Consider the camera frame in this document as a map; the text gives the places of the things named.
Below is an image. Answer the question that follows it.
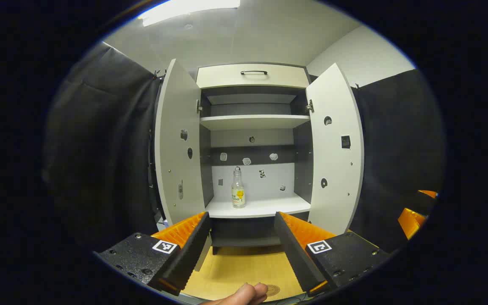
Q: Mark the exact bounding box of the grey white cabinet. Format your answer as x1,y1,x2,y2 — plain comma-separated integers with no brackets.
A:
196,63,314,255

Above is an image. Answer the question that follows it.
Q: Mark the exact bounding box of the white cabinet drawer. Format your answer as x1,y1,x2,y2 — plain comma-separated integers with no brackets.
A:
196,64,310,89

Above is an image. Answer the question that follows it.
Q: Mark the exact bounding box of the clear glass bottle yellow label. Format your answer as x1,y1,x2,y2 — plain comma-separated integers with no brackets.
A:
231,166,247,208

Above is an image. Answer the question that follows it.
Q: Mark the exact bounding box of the black backdrop cloth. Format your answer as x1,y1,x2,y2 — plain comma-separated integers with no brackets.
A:
43,42,446,255

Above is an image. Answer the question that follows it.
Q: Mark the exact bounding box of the white cabinet shelf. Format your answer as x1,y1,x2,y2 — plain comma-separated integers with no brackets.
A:
200,114,311,131
205,193,311,219

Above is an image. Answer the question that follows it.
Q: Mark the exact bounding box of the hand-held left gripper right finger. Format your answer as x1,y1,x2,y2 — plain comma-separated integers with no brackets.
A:
274,211,391,297

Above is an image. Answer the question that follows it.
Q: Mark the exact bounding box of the white cabinet door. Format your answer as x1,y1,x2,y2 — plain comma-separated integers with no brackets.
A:
305,63,365,236
154,58,206,227

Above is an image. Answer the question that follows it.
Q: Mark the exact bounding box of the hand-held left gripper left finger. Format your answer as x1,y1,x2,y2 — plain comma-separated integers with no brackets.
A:
94,211,213,297

